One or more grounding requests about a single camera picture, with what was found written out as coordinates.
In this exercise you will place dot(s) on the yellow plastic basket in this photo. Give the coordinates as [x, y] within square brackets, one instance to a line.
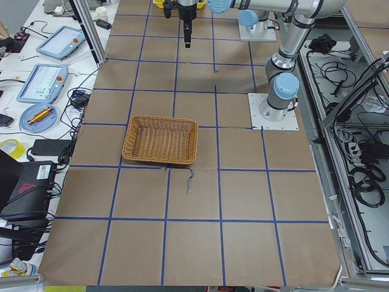
[186, 3]

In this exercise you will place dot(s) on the teach pendant near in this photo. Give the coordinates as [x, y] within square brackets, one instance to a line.
[44, 84]

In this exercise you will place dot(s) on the yellow tape roll on desk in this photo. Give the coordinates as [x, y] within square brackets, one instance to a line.
[13, 148]

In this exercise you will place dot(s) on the gold metal cylinder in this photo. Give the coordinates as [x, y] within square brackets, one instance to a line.
[40, 115]

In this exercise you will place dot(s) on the black computer box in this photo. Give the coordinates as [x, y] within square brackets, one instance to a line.
[25, 188]

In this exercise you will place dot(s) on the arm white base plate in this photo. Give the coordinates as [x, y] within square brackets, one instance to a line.
[262, 31]
[264, 117]

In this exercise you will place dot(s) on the black power adapter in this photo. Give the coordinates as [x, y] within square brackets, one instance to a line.
[50, 147]

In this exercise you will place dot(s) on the teach pendant far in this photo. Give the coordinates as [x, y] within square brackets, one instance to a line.
[62, 43]

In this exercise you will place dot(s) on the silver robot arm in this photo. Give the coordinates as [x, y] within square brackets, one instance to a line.
[283, 84]
[254, 19]

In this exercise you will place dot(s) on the blue plate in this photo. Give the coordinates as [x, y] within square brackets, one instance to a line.
[41, 126]

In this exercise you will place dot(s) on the white paper cup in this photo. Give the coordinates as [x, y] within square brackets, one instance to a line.
[102, 13]

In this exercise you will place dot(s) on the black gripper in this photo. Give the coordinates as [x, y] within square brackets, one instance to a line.
[186, 13]

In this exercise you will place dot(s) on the brown wicker basket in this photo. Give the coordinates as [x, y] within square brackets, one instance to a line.
[157, 139]

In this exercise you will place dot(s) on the teach pendant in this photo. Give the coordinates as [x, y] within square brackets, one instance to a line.
[62, 43]
[44, 84]

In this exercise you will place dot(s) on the aluminium frame post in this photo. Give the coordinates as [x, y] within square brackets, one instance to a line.
[84, 18]

